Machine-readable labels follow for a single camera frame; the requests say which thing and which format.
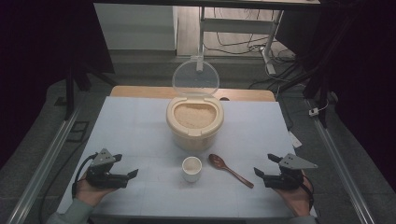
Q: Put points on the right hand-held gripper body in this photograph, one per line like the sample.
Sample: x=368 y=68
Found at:
x=286 y=180

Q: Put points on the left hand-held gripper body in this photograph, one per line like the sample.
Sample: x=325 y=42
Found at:
x=104 y=179

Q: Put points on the brown wooden spoon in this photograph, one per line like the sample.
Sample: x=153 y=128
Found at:
x=218 y=162

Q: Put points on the white cup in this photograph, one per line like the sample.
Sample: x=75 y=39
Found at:
x=191 y=175

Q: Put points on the beige plastic rice container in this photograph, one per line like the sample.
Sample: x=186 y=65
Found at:
x=194 y=138

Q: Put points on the beige raw rice mass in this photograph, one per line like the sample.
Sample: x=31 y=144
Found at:
x=194 y=115

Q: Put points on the person's left hand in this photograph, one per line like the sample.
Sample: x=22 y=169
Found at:
x=90 y=194

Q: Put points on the person's right hand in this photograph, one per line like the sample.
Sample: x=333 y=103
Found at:
x=297 y=200

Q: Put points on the white paper tag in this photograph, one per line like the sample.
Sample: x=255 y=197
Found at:
x=295 y=140

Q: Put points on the white table mat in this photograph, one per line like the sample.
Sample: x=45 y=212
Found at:
x=137 y=130

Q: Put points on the small white box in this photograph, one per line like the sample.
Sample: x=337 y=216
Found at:
x=313 y=112

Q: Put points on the black metal stand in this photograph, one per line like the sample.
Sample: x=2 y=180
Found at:
x=70 y=93
x=320 y=87

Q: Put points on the clear round container lid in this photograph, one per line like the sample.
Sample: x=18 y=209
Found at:
x=195 y=77

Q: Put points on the dark curtain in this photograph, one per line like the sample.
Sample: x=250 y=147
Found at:
x=364 y=77
x=34 y=62

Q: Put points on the white cabinet panel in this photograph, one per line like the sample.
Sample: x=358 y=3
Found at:
x=134 y=28

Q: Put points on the black rectangular floor frame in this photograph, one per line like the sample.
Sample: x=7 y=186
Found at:
x=77 y=132

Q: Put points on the aluminium floor rail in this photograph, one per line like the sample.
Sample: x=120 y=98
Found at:
x=339 y=165
x=43 y=165

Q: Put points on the white metal desk frame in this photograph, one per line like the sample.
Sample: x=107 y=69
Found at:
x=236 y=26

